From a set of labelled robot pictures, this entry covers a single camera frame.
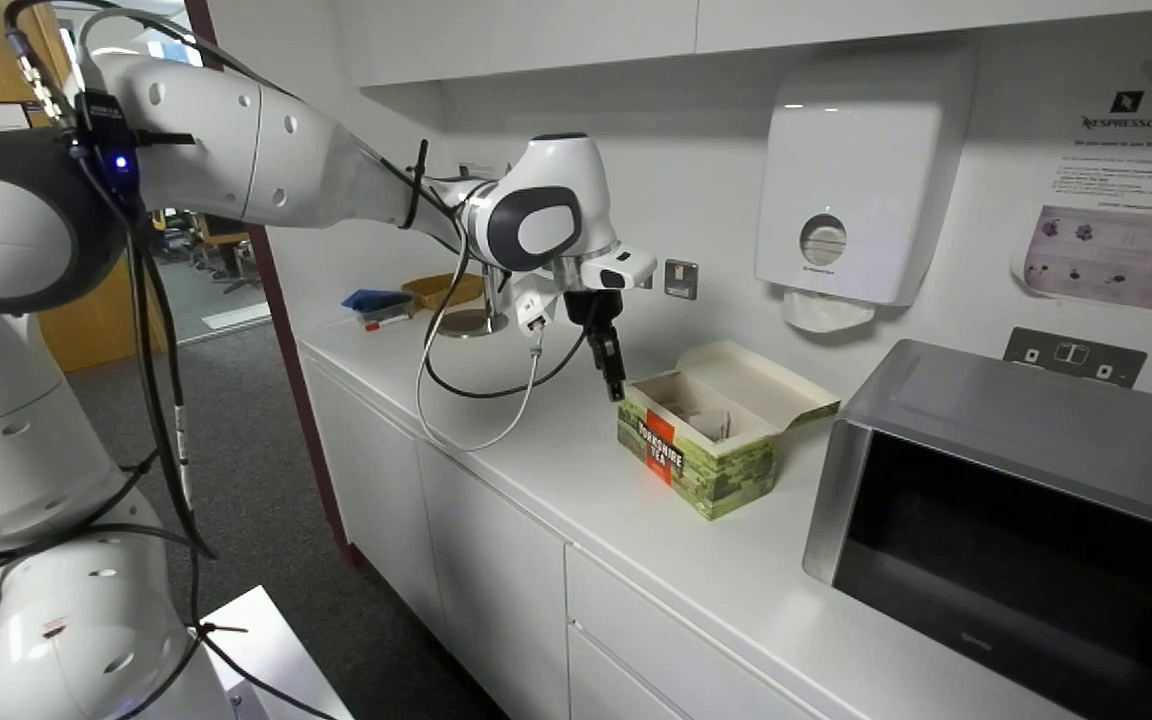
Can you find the crumpled blue cloth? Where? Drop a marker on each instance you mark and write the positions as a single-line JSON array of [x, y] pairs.
[[379, 300]]

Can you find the white base cabinet run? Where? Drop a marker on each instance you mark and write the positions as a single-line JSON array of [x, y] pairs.
[[496, 586]]

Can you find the small square wall plate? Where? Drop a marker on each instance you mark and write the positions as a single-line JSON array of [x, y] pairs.
[[682, 277]]

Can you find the white paper towel dispenser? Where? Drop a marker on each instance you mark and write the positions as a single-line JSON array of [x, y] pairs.
[[857, 175]]

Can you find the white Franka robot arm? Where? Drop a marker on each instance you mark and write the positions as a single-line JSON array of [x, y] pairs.
[[241, 146]]

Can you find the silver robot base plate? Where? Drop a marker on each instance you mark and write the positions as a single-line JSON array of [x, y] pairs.
[[270, 654]]

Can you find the green cardboard tea box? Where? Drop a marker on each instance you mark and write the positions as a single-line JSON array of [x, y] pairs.
[[719, 466]]

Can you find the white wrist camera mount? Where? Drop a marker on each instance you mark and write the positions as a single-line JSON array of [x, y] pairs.
[[619, 268]]

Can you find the white upper cabinet door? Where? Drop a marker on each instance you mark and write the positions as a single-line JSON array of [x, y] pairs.
[[950, 16], [539, 32]]

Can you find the silver wall socket plate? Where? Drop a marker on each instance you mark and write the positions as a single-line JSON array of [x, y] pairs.
[[1075, 358]]

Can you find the stainless steel box appliance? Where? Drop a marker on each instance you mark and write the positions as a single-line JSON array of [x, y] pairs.
[[1028, 426]]

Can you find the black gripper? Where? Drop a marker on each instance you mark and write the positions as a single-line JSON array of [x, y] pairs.
[[592, 309]]

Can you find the white poster with grey picture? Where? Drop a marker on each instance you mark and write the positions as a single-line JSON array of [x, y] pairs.
[[1108, 261]]

